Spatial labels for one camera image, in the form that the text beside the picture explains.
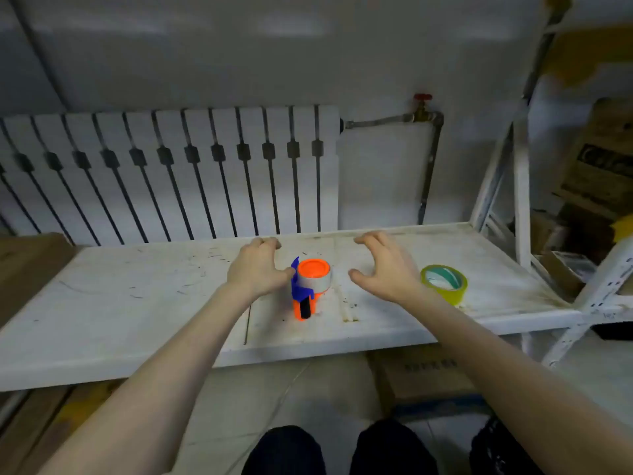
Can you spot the person's right forearm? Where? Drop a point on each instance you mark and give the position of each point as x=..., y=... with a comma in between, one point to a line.
x=504, y=380

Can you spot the yellow taped cardboard box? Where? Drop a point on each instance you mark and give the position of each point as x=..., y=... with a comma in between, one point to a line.
x=74, y=415

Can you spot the small brown cardboard box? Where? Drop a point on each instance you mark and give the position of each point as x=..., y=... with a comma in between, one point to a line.
x=546, y=232

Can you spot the person's left hand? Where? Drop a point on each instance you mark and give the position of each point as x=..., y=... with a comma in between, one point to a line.
x=254, y=272

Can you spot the white tape roll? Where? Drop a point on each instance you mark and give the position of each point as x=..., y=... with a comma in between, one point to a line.
x=317, y=284

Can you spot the person's leg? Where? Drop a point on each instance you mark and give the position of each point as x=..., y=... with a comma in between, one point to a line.
x=390, y=450
x=284, y=452

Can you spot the plain brown cardboard box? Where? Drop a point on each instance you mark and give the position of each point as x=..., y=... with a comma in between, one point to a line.
x=29, y=272

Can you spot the dark brown cardboard box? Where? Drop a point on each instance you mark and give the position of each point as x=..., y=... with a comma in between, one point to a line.
x=591, y=232

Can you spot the yellow tape roll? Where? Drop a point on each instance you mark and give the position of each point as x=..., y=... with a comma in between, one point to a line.
x=457, y=294

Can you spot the black bin bag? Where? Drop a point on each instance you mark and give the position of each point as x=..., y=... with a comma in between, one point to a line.
x=494, y=455

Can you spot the orange blue tape dispenser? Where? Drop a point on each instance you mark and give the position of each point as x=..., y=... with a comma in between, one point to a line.
x=297, y=291

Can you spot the grey metal pipe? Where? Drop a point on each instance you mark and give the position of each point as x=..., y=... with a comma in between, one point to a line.
x=435, y=158

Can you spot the person's right hand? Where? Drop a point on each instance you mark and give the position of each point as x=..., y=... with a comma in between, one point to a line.
x=395, y=277

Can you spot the white radiator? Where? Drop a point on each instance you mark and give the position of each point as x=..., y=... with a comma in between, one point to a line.
x=198, y=128

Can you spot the small labelled cardboard parcel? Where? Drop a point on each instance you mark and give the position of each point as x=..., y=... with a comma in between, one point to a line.
x=568, y=274

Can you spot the person's right leg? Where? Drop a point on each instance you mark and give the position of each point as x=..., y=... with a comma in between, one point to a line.
x=390, y=450

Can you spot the blue striped cardboard box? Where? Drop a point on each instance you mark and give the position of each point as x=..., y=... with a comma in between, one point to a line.
x=420, y=380

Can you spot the white metal shelf rack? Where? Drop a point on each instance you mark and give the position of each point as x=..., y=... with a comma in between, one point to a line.
x=148, y=301

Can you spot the white perforated shelf rack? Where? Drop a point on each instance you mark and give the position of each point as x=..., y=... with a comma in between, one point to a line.
x=601, y=286

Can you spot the person's left forearm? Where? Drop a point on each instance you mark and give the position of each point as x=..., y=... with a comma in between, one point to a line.
x=163, y=380

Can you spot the person's left leg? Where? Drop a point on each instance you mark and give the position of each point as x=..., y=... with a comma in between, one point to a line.
x=284, y=452

